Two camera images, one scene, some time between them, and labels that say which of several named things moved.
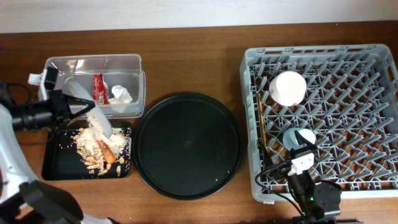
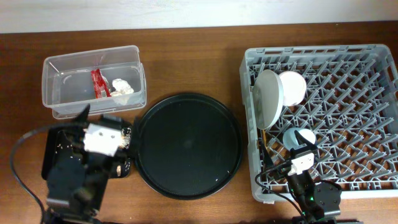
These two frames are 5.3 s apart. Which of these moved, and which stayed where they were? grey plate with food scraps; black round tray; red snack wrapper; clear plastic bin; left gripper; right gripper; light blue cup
Moved: red snack wrapper; left gripper; grey plate with food scraps
Stayed: light blue cup; black round tray; clear plastic bin; right gripper
